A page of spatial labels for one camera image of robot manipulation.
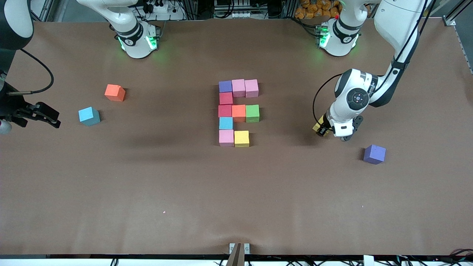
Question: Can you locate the yellow foam cube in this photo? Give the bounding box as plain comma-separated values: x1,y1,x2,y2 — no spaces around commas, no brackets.
234,130,250,148
313,113,330,137

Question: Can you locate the green foam cube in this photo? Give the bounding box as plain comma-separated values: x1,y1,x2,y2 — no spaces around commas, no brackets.
245,105,260,123

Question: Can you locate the pink foam cube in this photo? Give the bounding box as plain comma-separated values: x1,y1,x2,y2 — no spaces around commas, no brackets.
245,79,259,98
232,79,246,98
219,129,235,147

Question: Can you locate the bag of orange snacks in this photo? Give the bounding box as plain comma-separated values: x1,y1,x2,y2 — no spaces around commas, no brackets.
295,0,342,20

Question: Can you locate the white power strip with plugs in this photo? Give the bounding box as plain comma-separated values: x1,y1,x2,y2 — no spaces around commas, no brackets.
142,0,185,21

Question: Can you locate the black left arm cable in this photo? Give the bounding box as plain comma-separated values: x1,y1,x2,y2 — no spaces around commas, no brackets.
312,0,433,128

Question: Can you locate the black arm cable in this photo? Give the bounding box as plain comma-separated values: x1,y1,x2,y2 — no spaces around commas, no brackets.
312,0,433,128
7,48,55,96

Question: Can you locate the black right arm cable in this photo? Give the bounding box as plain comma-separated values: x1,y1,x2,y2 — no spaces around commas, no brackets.
7,48,55,96

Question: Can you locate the black base cable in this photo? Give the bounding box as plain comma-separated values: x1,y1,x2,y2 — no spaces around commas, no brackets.
294,17,322,37

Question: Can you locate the aluminium frame rail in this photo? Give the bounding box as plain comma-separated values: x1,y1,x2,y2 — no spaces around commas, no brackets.
442,0,473,74
30,0,56,31

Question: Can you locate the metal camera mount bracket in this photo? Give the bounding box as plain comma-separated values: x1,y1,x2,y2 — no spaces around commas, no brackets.
229,242,251,266

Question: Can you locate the black cable bundle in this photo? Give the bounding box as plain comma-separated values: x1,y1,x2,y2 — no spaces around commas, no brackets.
392,248,473,266

